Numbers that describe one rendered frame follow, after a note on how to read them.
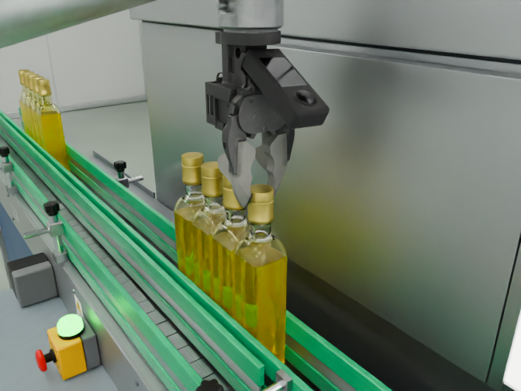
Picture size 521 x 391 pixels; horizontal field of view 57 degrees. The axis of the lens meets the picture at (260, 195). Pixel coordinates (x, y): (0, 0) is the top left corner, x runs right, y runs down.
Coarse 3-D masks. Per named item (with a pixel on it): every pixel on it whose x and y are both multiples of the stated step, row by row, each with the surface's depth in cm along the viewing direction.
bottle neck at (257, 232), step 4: (252, 224) 63; (268, 224) 63; (252, 228) 63; (256, 228) 63; (260, 228) 62; (264, 228) 63; (268, 228) 63; (252, 232) 63; (256, 232) 63; (260, 232) 63; (264, 232) 63; (268, 232) 63; (252, 236) 63; (256, 236) 63; (260, 236) 63; (264, 236) 63; (268, 236) 63
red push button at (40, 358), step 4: (36, 352) 85; (40, 352) 85; (36, 356) 85; (40, 356) 84; (44, 356) 86; (48, 356) 86; (36, 360) 85; (40, 360) 84; (44, 360) 84; (48, 360) 86; (52, 360) 86; (40, 364) 84; (44, 364) 84; (40, 368) 84; (44, 368) 84
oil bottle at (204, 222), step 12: (204, 216) 71; (216, 216) 71; (192, 228) 74; (204, 228) 71; (192, 240) 75; (204, 240) 72; (204, 252) 73; (204, 264) 74; (204, 276) 75; (204, 288) 76
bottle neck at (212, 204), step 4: (204, 196) 71; (220, 196) 71; (208, 200) 71; (212, 200) 71; (216, 200) 71; (220, 200) 71; (208, 204) 71; (212, 204) 71; (216, 204) 71; (220, 204) 72; (204, 208) 72; (208, 208) 72; (212, 208) 71; (216, 208) 71; (220, 208) 72
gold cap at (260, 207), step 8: (264, 184) 63; (256, 192) 60; (264, 192) 60; (272, 192) 61; (256, 200) 61; (264, 200) 61; (272, 200) 62; (248, 208) 62; (256, 208) 61; (264, 208) 61; (272, 208) 62; (248, 216) 63; (256, 216) 62; (264, 216) 62; (272, 216) 63; (256, 224) 62; (264, 224) 62
